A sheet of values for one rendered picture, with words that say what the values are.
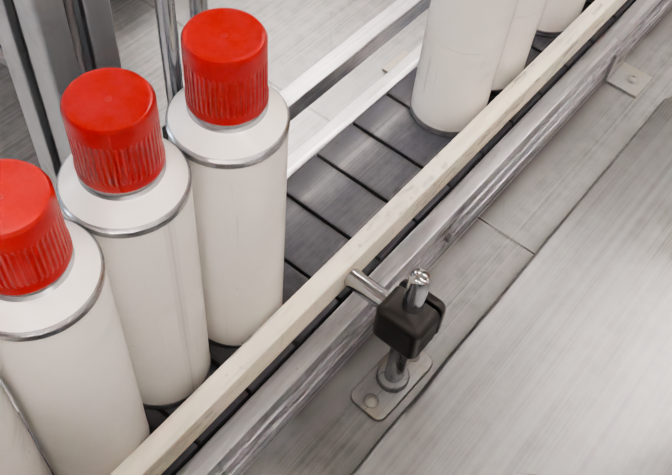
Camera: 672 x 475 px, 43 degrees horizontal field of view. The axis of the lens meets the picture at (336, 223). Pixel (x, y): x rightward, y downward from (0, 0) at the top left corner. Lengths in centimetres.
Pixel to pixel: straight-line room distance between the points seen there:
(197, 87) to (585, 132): 41
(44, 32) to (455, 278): 30
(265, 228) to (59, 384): 11
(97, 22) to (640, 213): 35
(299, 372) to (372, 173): 15
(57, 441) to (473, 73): 32
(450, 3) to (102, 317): 29
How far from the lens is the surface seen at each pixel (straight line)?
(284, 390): 47
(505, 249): 59
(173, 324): 39
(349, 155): 56
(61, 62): 47
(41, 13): 44
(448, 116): 57
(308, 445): 51
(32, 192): 28
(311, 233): 52
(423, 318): 45
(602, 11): 66
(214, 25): 33
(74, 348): 32
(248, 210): 37
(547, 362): 50
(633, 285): 54
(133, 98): 31
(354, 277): 47
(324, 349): 48
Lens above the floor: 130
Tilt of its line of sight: 53 degrees down
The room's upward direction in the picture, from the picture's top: 7 degrees clockwise
